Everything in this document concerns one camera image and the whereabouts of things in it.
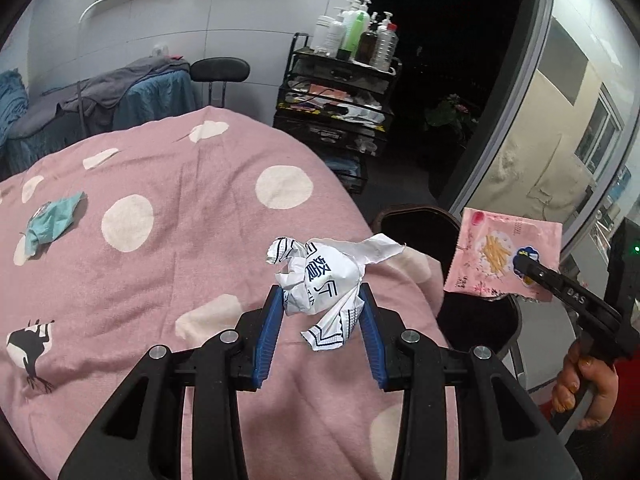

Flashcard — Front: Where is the white blue paper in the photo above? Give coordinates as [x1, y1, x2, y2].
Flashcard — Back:
[266, 234, 404, 351]

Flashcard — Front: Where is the pink snack wrapper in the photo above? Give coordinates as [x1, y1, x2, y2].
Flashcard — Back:
[444, 208, 563, 302]

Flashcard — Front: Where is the brown plastic trash bin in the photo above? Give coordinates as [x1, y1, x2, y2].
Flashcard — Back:
[372, 205, 522, 359]

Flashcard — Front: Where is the person's right hand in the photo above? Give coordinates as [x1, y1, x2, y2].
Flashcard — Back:
[550, 342, 622, 430]

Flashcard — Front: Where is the pink spotted bed quilt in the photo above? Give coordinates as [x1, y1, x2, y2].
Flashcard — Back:
[0, 106, 461, 480]

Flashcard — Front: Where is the black metal shelf cart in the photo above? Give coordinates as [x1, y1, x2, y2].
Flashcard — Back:
[272, 32, 400, 195]

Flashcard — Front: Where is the potted green plant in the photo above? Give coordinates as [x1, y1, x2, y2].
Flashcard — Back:
[425, 93, 477, 136]

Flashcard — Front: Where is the teal face mask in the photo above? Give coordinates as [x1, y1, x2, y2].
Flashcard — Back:
[24, 192, 85, 259]

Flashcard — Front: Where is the black round stool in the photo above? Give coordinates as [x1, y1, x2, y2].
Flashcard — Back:
[190, 56, 250, 107]

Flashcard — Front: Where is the dark brown bottle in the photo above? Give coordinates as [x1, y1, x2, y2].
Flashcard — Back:
[354, 22, 378, 65]

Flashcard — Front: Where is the clear pump bottle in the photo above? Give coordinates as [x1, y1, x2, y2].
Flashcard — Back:
[371, 11, 398, 72]

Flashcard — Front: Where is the white bottle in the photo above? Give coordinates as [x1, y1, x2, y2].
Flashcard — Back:
[310, 10, 346, 58]

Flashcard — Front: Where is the green bottle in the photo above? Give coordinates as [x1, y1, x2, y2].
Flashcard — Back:
[336, 0, 371, 61]

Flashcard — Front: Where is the blue crumpled blanket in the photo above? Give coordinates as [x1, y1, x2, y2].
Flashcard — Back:
[0, 68, 29, 144]

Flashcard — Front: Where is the glass sliding door frame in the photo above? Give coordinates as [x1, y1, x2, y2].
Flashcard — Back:
[450, 0, 639, 273]

